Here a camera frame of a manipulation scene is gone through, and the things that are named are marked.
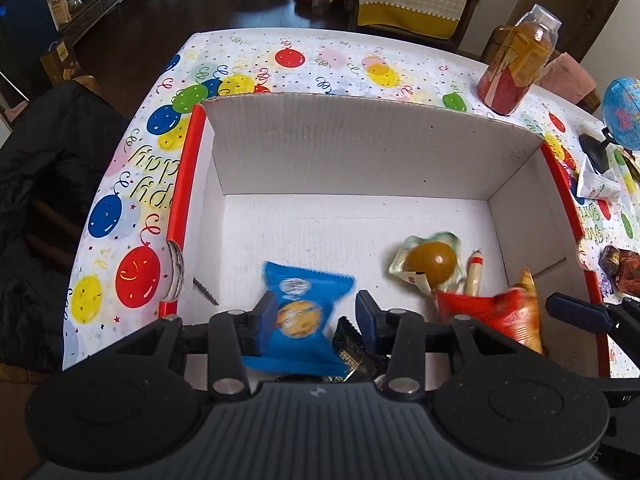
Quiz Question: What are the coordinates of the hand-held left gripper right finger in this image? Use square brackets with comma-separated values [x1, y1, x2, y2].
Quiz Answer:
[356, 290, 518, 402]

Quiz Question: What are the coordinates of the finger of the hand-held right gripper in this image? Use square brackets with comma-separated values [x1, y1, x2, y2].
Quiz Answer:
[545, 292, 640, 336]

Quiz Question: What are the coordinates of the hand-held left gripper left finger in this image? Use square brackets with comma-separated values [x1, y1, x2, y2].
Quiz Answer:
[117, 292, 278, 402]

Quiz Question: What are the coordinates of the black cookie packet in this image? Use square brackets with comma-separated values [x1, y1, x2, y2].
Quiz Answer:
[277, 316, 396, 383]

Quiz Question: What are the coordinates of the blue cookie packet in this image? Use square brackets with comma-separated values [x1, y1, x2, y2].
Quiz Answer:
[242, 261, 357, 378]

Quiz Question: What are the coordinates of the dark red snack packet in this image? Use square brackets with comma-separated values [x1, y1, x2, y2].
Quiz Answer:
[599, 245, 640, 296]

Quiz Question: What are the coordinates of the red chip bag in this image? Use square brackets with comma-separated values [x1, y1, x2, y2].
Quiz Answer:
[432, 267, 543, 356]

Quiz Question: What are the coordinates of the yellow brown jelly cup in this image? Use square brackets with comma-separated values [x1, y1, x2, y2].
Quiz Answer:
[389, 231, 461, 293]

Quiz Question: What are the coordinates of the tan sausage stick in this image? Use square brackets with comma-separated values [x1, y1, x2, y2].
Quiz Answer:
[462, 249, 485, 297]

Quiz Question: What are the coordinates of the white snack packet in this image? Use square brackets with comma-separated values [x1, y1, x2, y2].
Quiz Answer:
[575, 152, 622, 202]

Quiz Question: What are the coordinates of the red cardboard box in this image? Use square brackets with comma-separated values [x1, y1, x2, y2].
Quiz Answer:
[160, 92, 613, 396]

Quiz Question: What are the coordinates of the dark green snack packet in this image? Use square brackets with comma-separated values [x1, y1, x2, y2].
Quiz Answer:
[620, 150, 640, 183]

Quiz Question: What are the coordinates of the blue desk globe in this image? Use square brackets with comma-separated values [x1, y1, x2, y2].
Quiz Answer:
[579, 77, 640, 176]

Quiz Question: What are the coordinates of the pink cloth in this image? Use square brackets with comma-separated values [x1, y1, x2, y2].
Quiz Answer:
[537, 52, 598, 106]

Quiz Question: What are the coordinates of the orange juice bottle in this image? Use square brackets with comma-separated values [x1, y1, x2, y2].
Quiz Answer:
[477, 4, 563, 117]

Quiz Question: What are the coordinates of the black jacket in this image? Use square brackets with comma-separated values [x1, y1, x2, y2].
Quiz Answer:
[0, 82, 133, 373]

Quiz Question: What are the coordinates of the balloon print tablecloth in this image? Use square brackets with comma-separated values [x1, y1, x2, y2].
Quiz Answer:
[62, 27, 640, 378]

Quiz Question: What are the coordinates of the sofa with cream cover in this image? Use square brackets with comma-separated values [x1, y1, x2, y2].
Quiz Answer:
[330, 0, 481, 53]

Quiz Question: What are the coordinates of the brown cardboard carton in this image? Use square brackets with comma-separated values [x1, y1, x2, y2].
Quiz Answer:
[40, 40, 83, 86]

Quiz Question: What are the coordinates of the black appliance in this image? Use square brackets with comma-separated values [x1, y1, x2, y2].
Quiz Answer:
[0, 0, 58, 96]

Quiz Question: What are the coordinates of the brown paper bag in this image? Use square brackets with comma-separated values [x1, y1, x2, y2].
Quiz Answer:
[44, 0, 73, 26]

